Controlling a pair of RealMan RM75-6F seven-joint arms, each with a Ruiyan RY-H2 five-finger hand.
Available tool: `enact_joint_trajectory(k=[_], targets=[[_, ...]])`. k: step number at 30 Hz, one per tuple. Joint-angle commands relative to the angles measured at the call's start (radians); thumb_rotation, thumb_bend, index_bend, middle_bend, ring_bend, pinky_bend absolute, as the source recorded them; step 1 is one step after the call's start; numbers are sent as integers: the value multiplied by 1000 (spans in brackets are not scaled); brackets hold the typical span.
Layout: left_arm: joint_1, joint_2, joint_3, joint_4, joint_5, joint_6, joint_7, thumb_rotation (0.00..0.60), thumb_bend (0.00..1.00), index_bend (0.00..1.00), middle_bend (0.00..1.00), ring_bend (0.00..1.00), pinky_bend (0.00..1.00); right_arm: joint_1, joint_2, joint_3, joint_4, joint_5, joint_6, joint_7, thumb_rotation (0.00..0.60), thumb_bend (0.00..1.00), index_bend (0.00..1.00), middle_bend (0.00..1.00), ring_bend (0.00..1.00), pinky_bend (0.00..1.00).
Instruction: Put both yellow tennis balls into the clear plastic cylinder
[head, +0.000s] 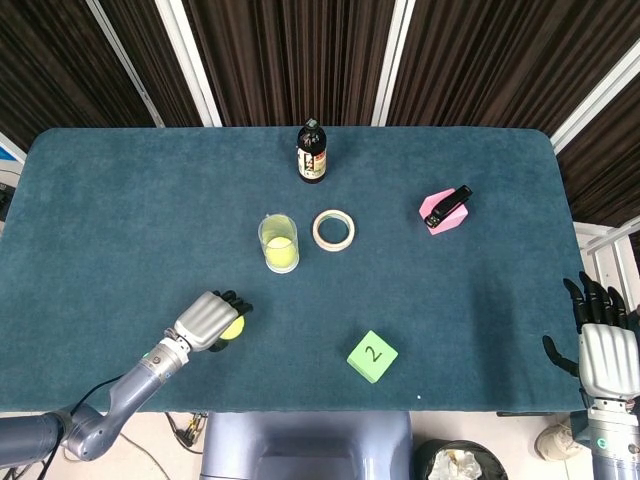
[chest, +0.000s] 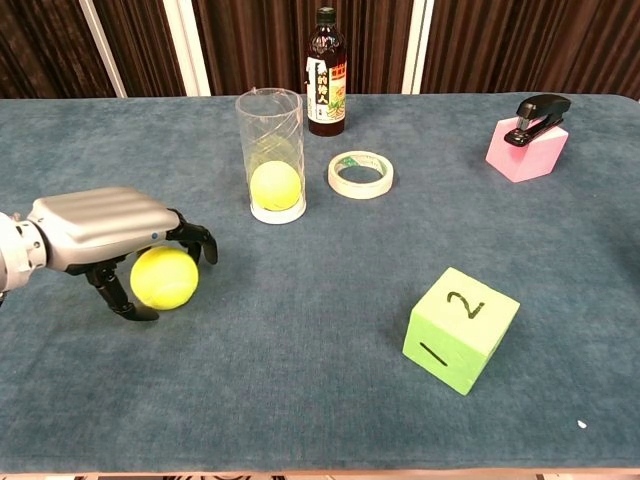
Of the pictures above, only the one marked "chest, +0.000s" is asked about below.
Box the yellow-green tennis ball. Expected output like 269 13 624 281
249 160 303 212
129 245 200 312

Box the pink foam block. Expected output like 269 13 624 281
485 117 571 184

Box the dark brown curtain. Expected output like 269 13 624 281
0 0 640 100

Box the wide white frame post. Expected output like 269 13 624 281
401 0 435 95
162 0 212 97

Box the thin grey frame post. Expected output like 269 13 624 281
78 0 128 99

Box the clear plastic cylinder tube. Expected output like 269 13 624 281
234 87 307 226

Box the green numbered foam cube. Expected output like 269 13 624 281
401 266 521 397

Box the dark glass bottle with label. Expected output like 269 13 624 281
305 6 348 137

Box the beige masking tape roll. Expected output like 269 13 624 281
327 149 395 201

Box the blue table cloth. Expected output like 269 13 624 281
0 92 640 474

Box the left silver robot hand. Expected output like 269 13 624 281
27 186 219 322

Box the black stapler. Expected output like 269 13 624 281
502 93 572 148

